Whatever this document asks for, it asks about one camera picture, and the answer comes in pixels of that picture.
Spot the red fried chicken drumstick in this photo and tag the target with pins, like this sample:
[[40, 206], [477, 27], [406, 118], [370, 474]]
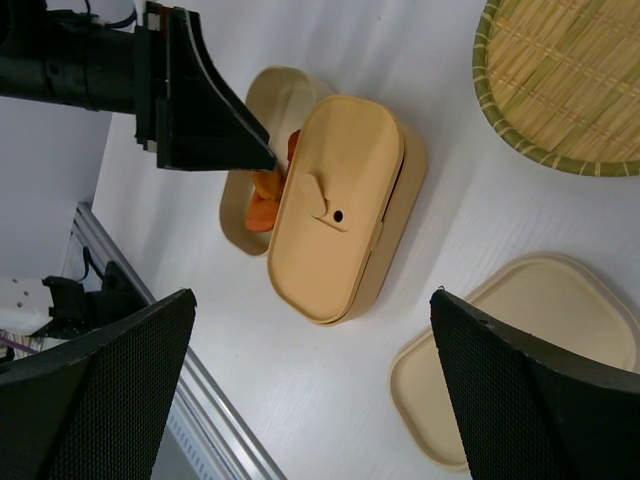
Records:
[[292, 144]]

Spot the beige lunch box container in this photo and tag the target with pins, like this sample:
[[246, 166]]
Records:
[[280, 98]]

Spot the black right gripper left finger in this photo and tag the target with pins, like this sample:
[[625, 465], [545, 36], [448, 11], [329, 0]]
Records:
[[96, 407]]

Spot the slotted cable duct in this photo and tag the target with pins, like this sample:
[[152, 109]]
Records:
[[201, 457]]

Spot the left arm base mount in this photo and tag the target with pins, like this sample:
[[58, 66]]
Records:
[[76, 312]]

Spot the orange fried chicken piece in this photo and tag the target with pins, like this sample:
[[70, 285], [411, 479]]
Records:
[[264, 203]]

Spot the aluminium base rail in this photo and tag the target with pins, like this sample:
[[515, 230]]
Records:
[[199, 396]]

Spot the round woven bamboo tray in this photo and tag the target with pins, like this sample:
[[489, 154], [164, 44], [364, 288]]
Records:
[[558, 81]]

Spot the orange lunch box container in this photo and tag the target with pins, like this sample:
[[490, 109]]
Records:
[[402, 200]]

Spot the beige lunch box lid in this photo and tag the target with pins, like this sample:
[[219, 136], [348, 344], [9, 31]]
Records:
[[553, 297]]

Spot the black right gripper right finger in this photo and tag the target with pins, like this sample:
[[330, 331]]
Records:
[[528, 409]]

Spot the orange lunch box lid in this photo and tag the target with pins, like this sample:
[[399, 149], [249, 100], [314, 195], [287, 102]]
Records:
[[328, 257]]

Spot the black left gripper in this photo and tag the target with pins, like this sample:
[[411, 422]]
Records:
[[70, 58]]

